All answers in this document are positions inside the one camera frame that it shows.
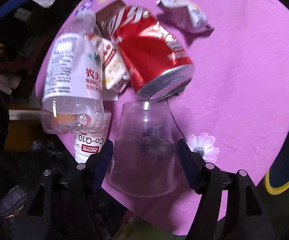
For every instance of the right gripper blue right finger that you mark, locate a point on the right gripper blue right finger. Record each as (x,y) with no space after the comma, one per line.
(192,164)

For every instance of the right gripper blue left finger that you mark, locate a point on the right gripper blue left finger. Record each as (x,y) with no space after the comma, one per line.
(103,164)

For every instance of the white supplement bottle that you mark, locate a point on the white supplement bottle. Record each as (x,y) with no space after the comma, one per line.
(86,144)

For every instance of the clear plastic cup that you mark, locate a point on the clear plastic cup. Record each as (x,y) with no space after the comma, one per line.
(143,161)

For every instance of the clear plastic water bottle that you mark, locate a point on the clear plastic water bottle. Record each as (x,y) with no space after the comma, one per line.
(72,98)

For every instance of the red white carton box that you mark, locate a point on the red white carton box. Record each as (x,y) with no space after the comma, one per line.
(114,72)

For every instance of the red soda can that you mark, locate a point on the red soda can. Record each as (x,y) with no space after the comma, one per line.
(156,61)

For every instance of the brown plastic food tray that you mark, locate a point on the brown plastic food tray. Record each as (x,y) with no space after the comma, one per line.
(103,16)

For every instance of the white snack wrapper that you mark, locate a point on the white snack wrapper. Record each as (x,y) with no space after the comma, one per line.
(186,15)

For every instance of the pink floral tablecloth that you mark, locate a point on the pink floral tablecloth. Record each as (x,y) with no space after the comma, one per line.
(238,100)

